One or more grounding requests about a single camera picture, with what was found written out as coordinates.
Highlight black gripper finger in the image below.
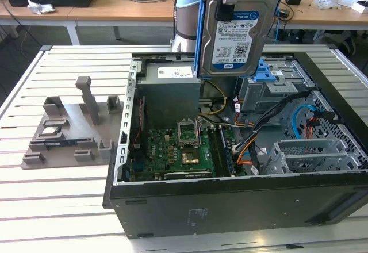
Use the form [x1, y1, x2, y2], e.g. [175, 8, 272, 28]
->
[216, 0, 240, 21]

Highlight hard disk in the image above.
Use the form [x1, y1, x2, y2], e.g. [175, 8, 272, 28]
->
[194, 0, 284, 79]

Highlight grey slotted disk bay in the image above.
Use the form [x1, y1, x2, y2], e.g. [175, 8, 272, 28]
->
[262, 137, 363, 176]

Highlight blue plastic bay carrier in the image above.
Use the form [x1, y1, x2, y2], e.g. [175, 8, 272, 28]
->
[240, 58, 277, 83]

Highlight grey metal drive cage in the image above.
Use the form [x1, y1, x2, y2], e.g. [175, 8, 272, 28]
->
[237, 59, 317, 116]

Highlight grey power supply unit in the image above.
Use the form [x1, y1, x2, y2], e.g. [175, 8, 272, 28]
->
[137, 62, 202, 128]

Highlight black RAM slot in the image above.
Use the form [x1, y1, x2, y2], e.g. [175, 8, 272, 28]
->
[208, 126, 225, 178]

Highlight CPU socket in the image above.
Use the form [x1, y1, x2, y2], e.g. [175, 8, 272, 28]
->
[181, 150, 202, 165]

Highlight green motherboard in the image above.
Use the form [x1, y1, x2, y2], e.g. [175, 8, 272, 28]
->
[128, 117, 248, 181]

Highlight black graphics card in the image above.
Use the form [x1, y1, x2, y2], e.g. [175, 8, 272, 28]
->
[163, 169, 216, 180]

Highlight crumpled white paper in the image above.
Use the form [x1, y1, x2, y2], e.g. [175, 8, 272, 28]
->
[27, 0, 57, 15]

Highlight grey plastic parts rack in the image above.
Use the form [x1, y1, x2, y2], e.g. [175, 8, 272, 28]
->
[19, 76, 127, 171]

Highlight black open PC case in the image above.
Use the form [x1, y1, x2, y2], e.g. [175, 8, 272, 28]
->
[102, 44, 368, 240]

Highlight dark blue RAM stick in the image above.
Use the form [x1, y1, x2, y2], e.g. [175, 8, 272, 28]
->
[44, 140, 90, 150]

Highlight wooden desk white frame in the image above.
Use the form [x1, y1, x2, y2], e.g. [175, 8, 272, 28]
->
[270, 0, 368, 32]
[0, 0, 179, 45]

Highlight yellow and black wires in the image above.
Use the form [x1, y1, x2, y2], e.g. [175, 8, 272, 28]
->
[201, 79, 228, 116]

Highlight black cable bundle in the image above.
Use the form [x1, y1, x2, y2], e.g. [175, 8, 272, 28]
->
[238, 90, 313, 153]

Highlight blue flat data wire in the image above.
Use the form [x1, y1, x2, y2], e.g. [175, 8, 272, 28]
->
[292, 104, 317, 143]

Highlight metal socket cover frame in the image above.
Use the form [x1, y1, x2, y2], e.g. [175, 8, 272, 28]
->
[177, 119, 201, 148]

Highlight thin red wire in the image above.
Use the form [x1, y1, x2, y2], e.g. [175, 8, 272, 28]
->
[133, 97, 145, 149]

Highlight orange wire bundle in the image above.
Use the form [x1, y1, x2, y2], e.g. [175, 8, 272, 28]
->
[236, 137, 259, 166]

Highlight red orange yellow power wire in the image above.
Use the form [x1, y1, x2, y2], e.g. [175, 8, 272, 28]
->
[305, 109, 340, 139]

